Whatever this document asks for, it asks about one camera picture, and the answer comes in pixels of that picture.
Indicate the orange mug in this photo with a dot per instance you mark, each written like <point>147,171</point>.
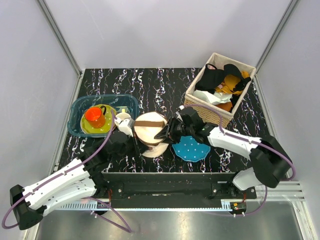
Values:
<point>95,116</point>

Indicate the cream ceramic cup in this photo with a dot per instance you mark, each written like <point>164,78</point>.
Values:
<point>122,116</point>

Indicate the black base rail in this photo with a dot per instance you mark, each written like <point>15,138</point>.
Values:
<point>173,190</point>

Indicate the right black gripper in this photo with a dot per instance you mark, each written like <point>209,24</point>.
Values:
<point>167,134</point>

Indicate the wicker basket with liner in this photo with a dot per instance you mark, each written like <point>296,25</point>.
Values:
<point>210,113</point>

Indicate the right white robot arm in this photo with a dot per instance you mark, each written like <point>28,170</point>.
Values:
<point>269,161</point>

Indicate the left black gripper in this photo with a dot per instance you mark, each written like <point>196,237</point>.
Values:
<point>139,148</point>

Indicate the teal plastic tub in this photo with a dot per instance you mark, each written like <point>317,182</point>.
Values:
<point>120,102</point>

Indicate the blue polka dot plate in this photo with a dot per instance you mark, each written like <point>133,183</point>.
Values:
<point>189,150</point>

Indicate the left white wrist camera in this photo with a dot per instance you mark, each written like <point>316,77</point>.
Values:
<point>125,125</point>

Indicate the white garment in basket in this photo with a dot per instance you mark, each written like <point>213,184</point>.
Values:
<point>212,98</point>

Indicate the mustard yellow garment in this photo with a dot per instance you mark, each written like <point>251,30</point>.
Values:
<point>235,86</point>

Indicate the cream round laundry bag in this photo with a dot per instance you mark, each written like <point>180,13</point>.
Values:
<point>146,127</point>

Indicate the black garment in basket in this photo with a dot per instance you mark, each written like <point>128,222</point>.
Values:
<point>213,77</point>

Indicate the yellow-green plate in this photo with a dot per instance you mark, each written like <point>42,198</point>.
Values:
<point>86,127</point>

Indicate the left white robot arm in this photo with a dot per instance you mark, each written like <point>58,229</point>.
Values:
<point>81,178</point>

